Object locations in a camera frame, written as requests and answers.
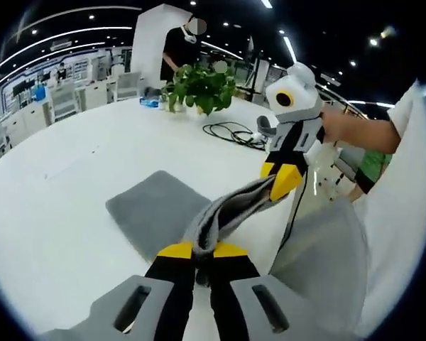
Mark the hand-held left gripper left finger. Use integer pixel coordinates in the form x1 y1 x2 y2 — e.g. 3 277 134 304
42 241 197 341

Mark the green potted plant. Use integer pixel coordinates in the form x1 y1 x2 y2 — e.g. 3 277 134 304
161 63 239 117

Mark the white square pillar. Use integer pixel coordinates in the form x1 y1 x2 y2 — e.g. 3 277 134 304
133 3 192 100

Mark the person's right hand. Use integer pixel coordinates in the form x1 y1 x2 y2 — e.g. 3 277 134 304
320 109 346 144

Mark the grey towel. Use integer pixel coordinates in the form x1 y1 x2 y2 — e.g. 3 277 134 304
105 169 276 285

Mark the coiled black cable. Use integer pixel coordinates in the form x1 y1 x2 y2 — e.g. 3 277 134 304
202 121 267 150

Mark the grey-blue curved object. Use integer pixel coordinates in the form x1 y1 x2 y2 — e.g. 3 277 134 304
257 115 278 138

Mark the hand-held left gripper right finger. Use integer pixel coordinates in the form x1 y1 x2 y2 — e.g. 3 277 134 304
209 242 356 341

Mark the white mesh office chair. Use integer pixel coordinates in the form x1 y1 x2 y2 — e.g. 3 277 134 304
51 83 77 121
116 72 143 102

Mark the person's white shirt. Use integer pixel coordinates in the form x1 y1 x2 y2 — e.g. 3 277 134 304
353 80 426 338

